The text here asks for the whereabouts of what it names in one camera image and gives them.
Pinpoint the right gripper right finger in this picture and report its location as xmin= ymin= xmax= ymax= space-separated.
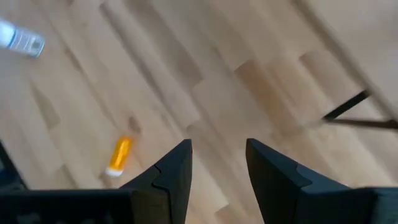
xmin=245 ymin=139 xmax=376 ymax=224

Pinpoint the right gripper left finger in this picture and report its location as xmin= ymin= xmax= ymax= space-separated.
xmin=120 ymin=139 xmax=193 ymax=224

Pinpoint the white bottle blue label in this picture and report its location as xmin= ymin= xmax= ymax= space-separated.
xmin=0 ymin=17 xmax=47 ymax=59

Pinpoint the amber vial white cap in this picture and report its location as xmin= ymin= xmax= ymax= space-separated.
xmin=104 ymin=135 xmax=135 ymax=179

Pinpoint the wooden shelf black frame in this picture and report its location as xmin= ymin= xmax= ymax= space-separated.
xmin=292 ymin=0 xmax=398 ymax=131

